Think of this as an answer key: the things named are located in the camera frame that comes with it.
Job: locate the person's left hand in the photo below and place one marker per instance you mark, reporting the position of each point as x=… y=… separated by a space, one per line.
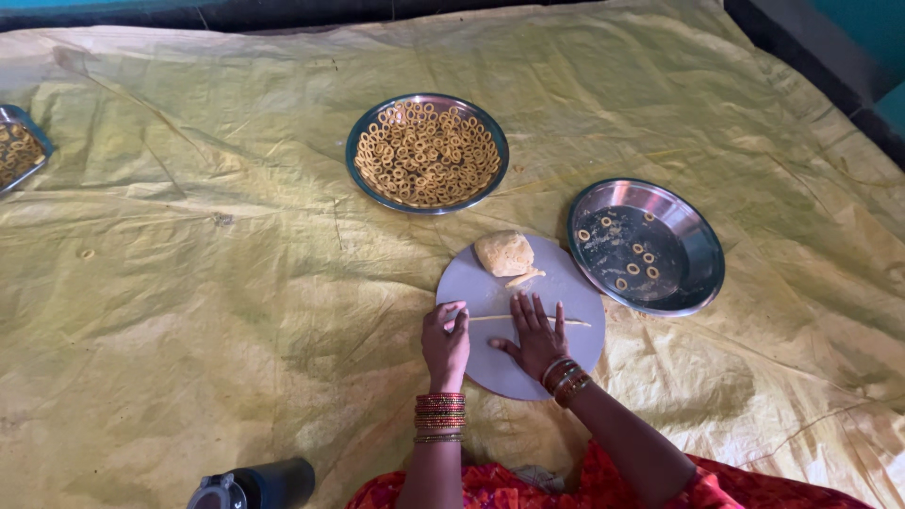
x=444 y=350

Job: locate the person's right hand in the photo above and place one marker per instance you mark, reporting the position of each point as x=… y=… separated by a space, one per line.
x=539 y=346

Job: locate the red bangles with white band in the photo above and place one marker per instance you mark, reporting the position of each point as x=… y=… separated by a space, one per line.
x=565 y=382

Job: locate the stack of red gold bangles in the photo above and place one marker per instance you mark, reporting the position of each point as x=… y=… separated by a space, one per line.
x=440 y=417

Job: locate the small dough scrap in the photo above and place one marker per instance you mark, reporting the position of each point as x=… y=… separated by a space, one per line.
x=524 y=277

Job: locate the round grey rolling board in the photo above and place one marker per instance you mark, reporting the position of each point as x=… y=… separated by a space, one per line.
x=488 y=290

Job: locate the beige dough ball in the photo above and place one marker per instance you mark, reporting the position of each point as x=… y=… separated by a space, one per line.
x=503 y=253

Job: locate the scattered raw dough rings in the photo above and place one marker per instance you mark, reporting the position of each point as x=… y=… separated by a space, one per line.
x=633 y=268

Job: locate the person's red patterned clothing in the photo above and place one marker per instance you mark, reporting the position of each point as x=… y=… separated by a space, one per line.
x=509 y=491

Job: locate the steel plate with flour residue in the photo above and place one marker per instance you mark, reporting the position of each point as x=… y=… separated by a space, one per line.
x=689 y=247

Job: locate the heap of dough rings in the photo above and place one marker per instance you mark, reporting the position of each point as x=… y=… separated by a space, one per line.
x=427 y=154

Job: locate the black water bottle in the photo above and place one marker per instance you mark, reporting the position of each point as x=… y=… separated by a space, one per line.
x=276 y=484

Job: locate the yellow plastic tarp sheet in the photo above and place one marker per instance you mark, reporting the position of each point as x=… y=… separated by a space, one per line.
x=212 y=339

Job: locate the steel plate full of rings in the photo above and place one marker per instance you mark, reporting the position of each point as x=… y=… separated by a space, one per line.
x=360 y=127

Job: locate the steel tray with rings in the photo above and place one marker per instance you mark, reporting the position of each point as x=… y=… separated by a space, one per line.
x=42 y=141

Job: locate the pile of rings on tray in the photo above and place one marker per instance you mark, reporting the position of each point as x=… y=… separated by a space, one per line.
x=18 y=152

